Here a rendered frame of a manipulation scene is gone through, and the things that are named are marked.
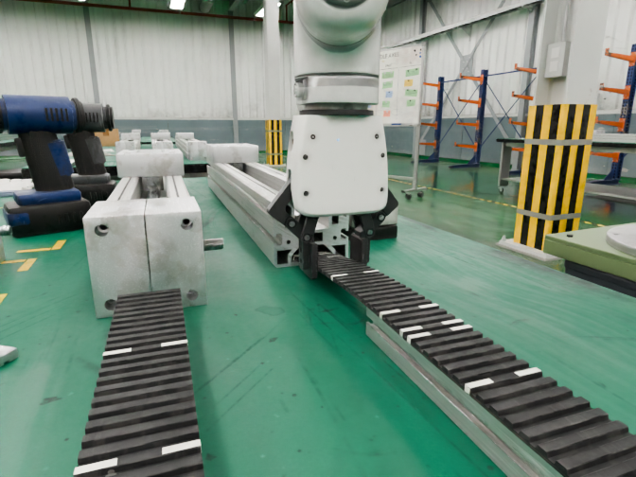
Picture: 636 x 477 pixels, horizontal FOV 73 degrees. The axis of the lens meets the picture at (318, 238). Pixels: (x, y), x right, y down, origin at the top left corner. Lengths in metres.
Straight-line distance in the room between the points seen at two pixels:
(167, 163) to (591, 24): 3.28
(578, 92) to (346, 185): 3.29
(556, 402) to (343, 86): 0.30
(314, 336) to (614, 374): 0.22
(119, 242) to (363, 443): 0.27
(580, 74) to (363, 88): 3.28
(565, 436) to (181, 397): 0.19
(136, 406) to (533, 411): 0.20
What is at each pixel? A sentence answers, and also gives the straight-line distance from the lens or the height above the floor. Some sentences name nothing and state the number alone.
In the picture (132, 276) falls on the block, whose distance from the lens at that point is 0.44.
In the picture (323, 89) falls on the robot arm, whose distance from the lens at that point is 0.42.
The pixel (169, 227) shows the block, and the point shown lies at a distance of 0.42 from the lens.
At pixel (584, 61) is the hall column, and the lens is 3.69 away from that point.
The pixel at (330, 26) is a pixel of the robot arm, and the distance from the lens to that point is 0.36.
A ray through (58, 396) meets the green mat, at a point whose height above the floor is 0.78.
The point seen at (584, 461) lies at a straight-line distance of 0.23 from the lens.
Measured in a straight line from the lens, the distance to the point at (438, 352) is 0.29.
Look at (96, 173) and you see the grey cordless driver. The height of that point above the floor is 0.85.
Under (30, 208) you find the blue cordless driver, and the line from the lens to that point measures 0.82.
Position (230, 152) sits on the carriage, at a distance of 1.09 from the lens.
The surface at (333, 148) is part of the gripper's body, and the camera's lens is 0.43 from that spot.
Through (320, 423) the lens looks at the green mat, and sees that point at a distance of 0.28.
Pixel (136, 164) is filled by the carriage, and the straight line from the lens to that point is 0.83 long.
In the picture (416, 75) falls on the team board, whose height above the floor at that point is 1.58.
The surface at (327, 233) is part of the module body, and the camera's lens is 0.55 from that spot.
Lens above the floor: 0.95
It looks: 15 degrees down
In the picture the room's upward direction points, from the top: straight up
